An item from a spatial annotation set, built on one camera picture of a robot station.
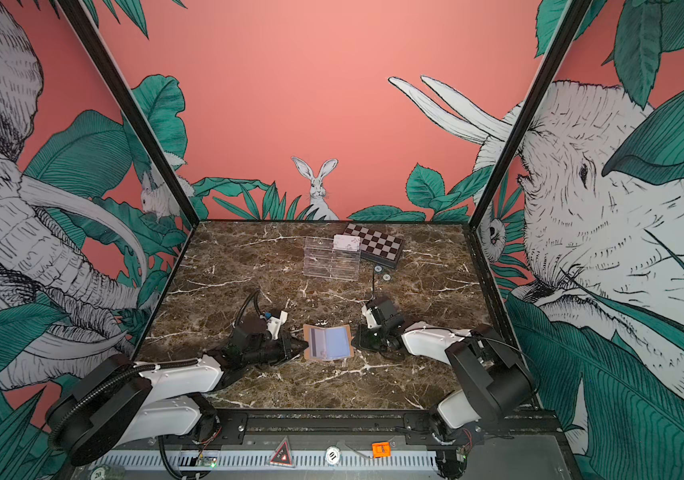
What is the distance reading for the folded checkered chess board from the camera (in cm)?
109

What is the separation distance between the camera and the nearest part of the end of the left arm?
2.22ft

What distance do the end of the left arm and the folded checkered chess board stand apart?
448 mm
